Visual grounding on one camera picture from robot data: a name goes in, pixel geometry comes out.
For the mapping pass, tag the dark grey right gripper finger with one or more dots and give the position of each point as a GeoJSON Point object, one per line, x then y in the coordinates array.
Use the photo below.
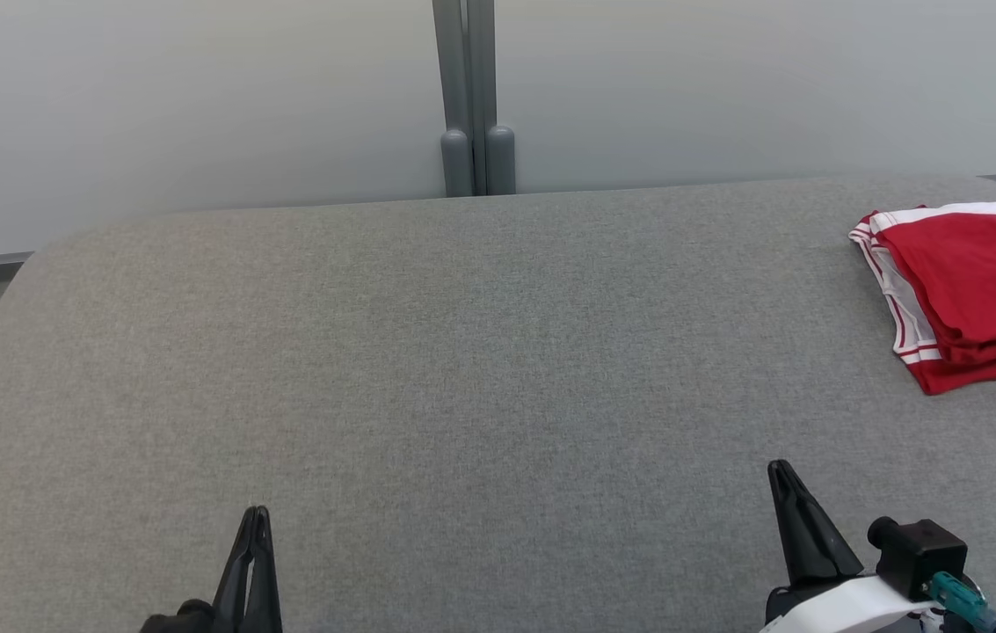
{"type": "Point", "coordinates": [795, 545]}
{"type": "Point", "coordinates": [832, 554]}

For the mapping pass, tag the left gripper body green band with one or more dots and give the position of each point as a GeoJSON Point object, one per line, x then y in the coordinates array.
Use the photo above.
{"type": "Point", "coordinates": [181, 620]}

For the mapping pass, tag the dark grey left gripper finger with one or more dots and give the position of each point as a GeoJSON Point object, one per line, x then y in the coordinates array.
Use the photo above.
{"type": "Point", "coordinates": [265, 589]}
{"type": "Point", "coordinates": [234, 589]}

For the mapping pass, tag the teal right camera connector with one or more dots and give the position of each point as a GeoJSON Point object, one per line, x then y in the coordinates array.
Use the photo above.
{"type": "Point", "coordinates": [955, 593]}

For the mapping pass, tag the red garment with white stripes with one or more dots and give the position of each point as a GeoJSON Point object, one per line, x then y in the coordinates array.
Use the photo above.
{"type": "Point", "coordinates": [981, 281]}

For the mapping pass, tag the grey fabric sofa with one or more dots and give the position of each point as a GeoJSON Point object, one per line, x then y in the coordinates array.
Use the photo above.
{"type": "Point", "coordinates": [462, 369]}

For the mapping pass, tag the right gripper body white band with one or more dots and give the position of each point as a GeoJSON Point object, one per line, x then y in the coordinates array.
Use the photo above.
{"type": "Point", "coordinates": [849, 611]}

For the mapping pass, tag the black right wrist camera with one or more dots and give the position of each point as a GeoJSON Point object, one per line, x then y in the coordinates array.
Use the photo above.
{"type": "Point", "coordinates": [924, 554]}

